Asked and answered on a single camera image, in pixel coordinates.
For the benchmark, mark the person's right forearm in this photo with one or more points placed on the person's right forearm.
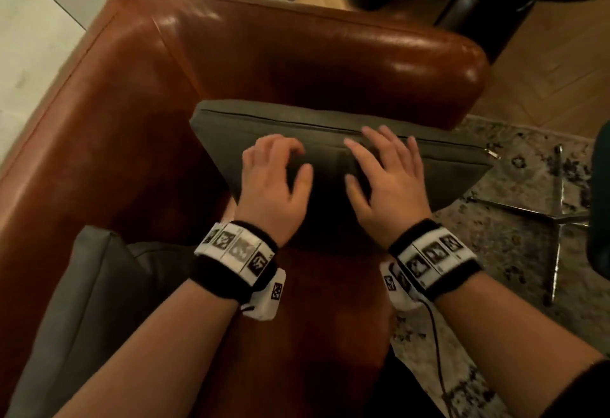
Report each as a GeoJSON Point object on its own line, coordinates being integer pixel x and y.
{"type": "Point", "coordinates": [500, 346]}

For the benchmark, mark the person's left forearm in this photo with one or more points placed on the person's left forearm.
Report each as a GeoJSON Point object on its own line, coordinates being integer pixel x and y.
{"type": "Point", "coordinates": [152, 360]}

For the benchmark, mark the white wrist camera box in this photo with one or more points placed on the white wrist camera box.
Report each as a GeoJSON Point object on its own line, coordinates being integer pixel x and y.
{"type": "Point", "coordinates": [267, 298]}
{"type": "Point", "coordinates": [395, 289]}

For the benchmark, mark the person's left hand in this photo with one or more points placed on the person's left hand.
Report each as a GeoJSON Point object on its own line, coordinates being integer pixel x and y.
{"type": "Point", "coordinates": [267, 193]}

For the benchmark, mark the teal chair with chrome base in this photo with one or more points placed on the teal chair with chrome base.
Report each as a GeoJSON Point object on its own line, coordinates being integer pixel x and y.
{"type": "Point", "coordinates": [601, 203]}

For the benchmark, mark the brown leather sofa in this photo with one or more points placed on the brown leather sofa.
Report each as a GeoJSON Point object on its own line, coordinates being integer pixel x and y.
{"type": "Point", "coordinates": [286, 41]}

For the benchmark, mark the person's right hand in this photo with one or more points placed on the person's right hand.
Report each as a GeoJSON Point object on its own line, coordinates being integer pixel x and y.
{"type": "Point", "coordinates": [395, 193]}

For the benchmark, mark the black marker wristband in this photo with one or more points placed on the black marker wristband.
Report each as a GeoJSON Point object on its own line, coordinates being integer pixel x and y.
{"type": "Point", "coordinates": [233, 251]}
{"type": "Point", "coordinates": [433, 255]}

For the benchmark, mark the grey cushion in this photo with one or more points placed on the grey cushion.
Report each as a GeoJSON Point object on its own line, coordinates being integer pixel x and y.
{"type": "Point", "coordinates": [95, 298]}
{"type": "Point", "coordinates": [429, 169]}

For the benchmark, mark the patterned grey rug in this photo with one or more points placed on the patterned grey rug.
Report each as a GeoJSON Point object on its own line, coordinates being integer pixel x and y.
{"type": "Point", "coordinates": [500, 251]}

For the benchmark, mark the black trousers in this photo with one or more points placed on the black trousers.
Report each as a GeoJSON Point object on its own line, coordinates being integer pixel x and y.
{"type": "Point", "coordinates": [400, 398]}

